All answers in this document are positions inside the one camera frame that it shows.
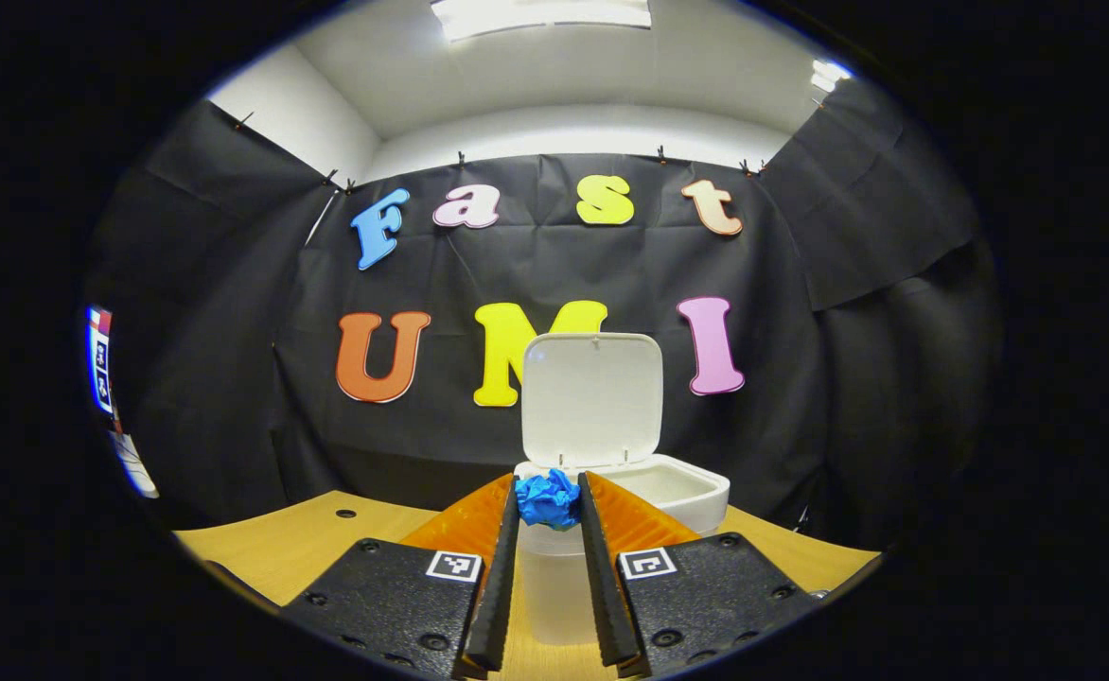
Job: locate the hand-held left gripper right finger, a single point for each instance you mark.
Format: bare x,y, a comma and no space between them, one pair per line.
602,596

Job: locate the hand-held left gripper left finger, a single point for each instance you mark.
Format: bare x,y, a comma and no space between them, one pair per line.
498,605

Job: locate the blue paper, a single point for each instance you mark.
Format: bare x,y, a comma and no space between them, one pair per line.
547,499

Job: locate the white desktop garbage bin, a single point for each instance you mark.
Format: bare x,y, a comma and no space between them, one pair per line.
592,397

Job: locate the wooden desktop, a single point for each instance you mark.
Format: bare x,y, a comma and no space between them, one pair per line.
280,549

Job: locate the black backdrop cloth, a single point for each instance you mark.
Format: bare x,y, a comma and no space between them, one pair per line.
536,265

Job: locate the white side table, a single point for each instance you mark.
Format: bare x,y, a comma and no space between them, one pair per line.
135,465

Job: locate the computer monitor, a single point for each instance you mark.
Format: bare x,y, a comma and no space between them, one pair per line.
100,364

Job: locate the small ceiling light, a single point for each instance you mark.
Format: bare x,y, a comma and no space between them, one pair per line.
829,74

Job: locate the long ceiling light panel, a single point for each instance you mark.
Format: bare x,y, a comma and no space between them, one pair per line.
540,14

